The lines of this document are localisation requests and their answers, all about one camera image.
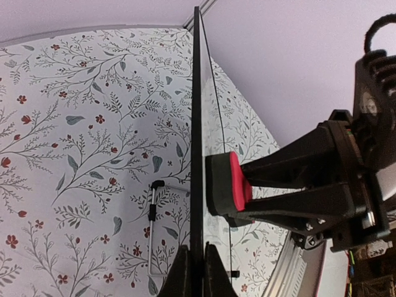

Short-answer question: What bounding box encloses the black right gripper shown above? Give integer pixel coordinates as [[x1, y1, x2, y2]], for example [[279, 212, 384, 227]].
[[230, 110, 390, 252]]

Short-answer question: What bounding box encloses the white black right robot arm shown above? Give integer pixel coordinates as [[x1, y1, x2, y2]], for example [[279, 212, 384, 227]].
[[232, 50, 395, 251]]

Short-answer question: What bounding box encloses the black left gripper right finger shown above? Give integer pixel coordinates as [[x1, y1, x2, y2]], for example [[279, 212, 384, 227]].
[[204, 243, 237, 297]]

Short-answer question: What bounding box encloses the right aluminium frame post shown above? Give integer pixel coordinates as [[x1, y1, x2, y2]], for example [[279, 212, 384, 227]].
[[183, 0, 218, 31]]

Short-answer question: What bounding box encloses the aluminium front rail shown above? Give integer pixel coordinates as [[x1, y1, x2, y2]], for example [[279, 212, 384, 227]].
[[262, 234, 326, 297]]

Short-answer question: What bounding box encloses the floral patterned table mat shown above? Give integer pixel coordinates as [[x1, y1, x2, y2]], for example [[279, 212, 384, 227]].
[[0, 26, 291, 297]]

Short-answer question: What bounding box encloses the wire whiteboard easel stand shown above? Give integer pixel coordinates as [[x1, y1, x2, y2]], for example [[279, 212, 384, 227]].
[[147, 179, 241, 280]]

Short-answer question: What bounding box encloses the red black whiteboard eraser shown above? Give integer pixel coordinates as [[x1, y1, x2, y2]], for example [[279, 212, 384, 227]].
[[205, 152, 252, 217]]

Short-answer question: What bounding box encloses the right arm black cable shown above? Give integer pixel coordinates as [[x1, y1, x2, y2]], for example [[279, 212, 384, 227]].
[[363, 14, 396, 53]]

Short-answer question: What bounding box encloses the white dry-erase whiteboard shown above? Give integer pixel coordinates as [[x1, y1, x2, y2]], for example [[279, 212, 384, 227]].
[[189, 6, 233, 279]]

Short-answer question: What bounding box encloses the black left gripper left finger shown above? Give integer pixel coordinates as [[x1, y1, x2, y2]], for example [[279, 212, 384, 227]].
[[157, 245, 191, 297]]

